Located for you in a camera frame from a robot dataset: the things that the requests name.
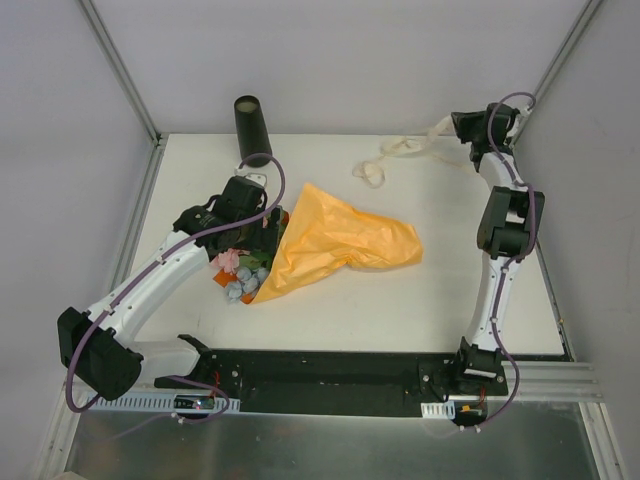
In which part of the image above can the pink and blue flower bouquet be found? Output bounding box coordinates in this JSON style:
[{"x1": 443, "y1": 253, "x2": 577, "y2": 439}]
[{"x1": 210, "y1": 206, "x2": 289, "y2": 304}]

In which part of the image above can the orange wrapping paper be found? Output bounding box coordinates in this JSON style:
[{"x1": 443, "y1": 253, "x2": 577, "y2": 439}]
[{"x1": 212, "y1": 182, "x2": 425, "y2": 306}]

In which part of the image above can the cream lace ribbon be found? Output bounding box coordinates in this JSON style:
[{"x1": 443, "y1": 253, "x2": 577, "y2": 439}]
[{"x1": 351, "y1": 115, "x2": 472, "y2": 189}]

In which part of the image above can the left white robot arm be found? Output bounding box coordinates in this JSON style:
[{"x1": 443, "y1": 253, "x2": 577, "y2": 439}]
[{"x1": 57, "y1": 172, "x2": 282, "y2": 401}]

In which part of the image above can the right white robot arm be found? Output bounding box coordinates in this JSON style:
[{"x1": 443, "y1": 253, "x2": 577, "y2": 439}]
[{"x1": 450, "y1": 101, "x2": 545, "y2": 395}]

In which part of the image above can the black conical vase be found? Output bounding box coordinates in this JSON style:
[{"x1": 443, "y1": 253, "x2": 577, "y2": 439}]
[{"x1": 234, "y1": 95, "x2": 272, "y2": 168}]

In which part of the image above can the left aluminium frame post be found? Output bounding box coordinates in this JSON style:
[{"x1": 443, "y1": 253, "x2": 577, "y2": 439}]
[{"x1": 77, "y1": 0, "x2": 164, "y2": 146}]

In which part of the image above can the aluminium frame post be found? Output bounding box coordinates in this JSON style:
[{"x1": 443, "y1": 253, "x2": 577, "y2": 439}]
[
  {"x1": 77, "y1": 0, "x2": 164, "y2": 146},
  {"x1": 504, "y1": 0, "x2": 606, "y2": 146}
]

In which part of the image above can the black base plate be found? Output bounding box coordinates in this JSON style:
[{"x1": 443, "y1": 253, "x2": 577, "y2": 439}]
[{"x1": 153, "y1": 347, "x2": 510, "y2": 415}]

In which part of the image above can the right aluminium frame post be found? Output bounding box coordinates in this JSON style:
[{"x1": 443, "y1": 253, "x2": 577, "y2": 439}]
[{"x1": 504, "y1": 0, "x2": 606, "y2": 146}]

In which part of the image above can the left white cable duct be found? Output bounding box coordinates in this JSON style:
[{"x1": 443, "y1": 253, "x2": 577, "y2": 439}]
[{"x1": 92, "y1": 393, "x2": 240, "y2": 414}]

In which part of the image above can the white cable duct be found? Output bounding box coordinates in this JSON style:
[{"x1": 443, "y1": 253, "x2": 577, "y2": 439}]
[
  {"x1": 92, "y1": 393, "x2": 240, "y2": 414},
  {"x1": 420, "y1": 401, "x2": 456, "y2": 421}
]

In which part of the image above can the right white cable duct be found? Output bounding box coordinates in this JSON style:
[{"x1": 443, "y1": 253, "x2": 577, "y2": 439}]
[{"x1": 420, "y1": 401, "x2": 456, "y2": 421}]

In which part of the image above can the front aluminium rail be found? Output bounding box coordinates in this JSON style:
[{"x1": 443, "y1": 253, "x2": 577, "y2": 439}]
[{"x1": 63, "y1": 360, "x2": 606, "y2": 402}]

